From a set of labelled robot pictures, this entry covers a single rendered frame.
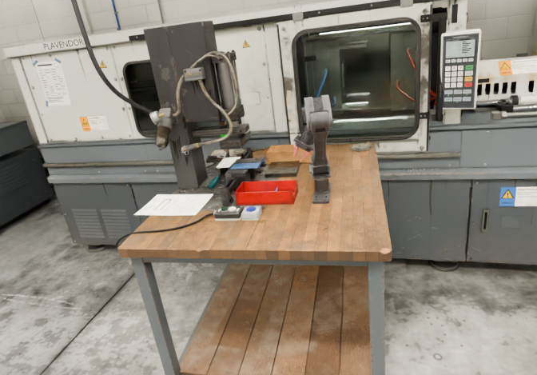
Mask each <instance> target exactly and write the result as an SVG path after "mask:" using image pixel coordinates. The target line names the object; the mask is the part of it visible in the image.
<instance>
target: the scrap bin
mask: <svg viewBox="0 0 537 375"><path fill-rule="evenodd" d="M277 187H278V189H277V191H275V190H276V188H277ZM297 192H298V191H297V183H296V180H283V181H258V182H242V183H241V184H240V185H239V187H238V188H237V190H236V192H235V198H236V203H237V205H289V204H294V202H295V200H296V196H297Z"/></svg>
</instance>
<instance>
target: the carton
mask: <svg viewBox="0 0 537 375"><path fill-rule="evenodd" d="M304 152H305V150H303V149H301V148H299V149H298V151H297V153H296V156H295V157H294V159H293V155H294V145H280V146H270V147H269V148H268V150H267V152H266V157H267V163H268V165H270V163H271V162H291V161H300V160H301V158H302V156H303V154H304ZM312 154H313V151H312V150H311V151H310V153H309V154H308V155H307V156H305V157H304V158H303V159H302V160H301V162H300V163H312V162H311V156H312Z"/></svg>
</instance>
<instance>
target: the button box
mask: <svg viewBox="0 0 537 375"><path fill-rule="evenodd" d="M223 207H228V208H230V207H232V206H222V207H219V208H218V209H217V210H214V212H213V213H209V214H206V215H205V216H204V217H202V218H200V219H198V220H197V221H194V222H191V223H189V224H187V225H182V226H178V227H175V228H171V229H159V230H146V231H137V232H132V233H128V234H126V235H124V236H122V237H121V238H119V239H118V241H117V242H116V244H115V245H118V243H119V242H120V240H122V239H123V238H124V237H128V236H129V235H131V234H136V233H157V232H165V231H170V230H175V229H181V228H184V227H187V226H190V225H193V224H196V223H198V222H199V221H201V220H203V219H204V218H206V217H208V216H211V215H213V216H214V217H215V221H239V220H240V219H241V213H242V212H243V210H244V207H243V206H234V207H236V209H235V210H234V211H229V210H226V211H221V208H223Z"/></svg>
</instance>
